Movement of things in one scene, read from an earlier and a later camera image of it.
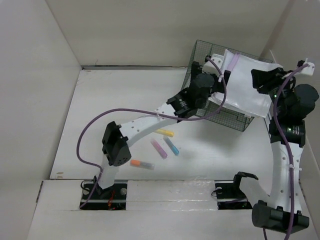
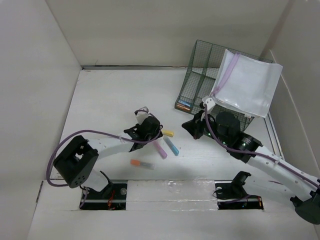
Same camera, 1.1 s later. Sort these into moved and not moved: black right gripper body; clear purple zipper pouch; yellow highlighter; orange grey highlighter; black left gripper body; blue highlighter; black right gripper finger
Moved: black right gripper finger; black left gripper body; black right gripper body
Not moved: orange grey highlighter; clear purple zipper pouch; yellow highlighter; blue highlighter
